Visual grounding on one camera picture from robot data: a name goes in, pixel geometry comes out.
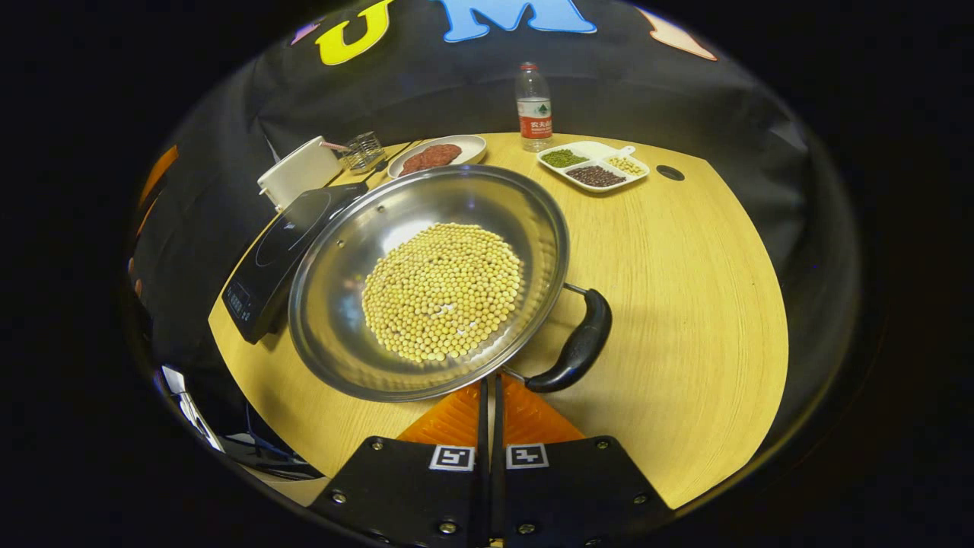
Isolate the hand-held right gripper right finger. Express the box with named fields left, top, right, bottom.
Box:
left=493, top=373, right=674, bottom=548

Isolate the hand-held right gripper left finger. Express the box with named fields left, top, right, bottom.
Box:
left=308, top=377, right=490, bottom=548

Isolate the black induction cooktop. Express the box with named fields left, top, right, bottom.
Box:
left=221, top=183, right=370, bottom=345

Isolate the stainless steel pot black handle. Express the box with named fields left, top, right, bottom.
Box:
left=288, top=164, right=613, bottom=403

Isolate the white toaster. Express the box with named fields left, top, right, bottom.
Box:
left=257, top=135, right=345, bottom=212

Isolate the pile of yellow soybeans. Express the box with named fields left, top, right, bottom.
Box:
left=361, top=222, right=526, bottom=363

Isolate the pile of red beans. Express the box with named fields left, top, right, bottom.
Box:
left=399, top=143, right=463, bottom=176

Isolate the white round plate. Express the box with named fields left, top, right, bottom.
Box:
left=387, top=134, right=488, bottom=180

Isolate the small pile of dark beans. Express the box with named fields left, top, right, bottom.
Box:
left=566, top=165, right=626, bottom=188

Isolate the white divided dish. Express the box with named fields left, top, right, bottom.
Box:
left=536, top=140, right=651, bottom=193

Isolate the clear plastic water bottle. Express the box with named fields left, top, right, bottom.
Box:
left=515, top=62, right=554, bottom=153

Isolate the black backdrop cloth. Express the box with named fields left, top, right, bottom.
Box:
left=129, top=0, right=861, bottom=457

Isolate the metal wire utensil holder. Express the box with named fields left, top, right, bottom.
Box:
left=339, top=131, right=387, bottom=174

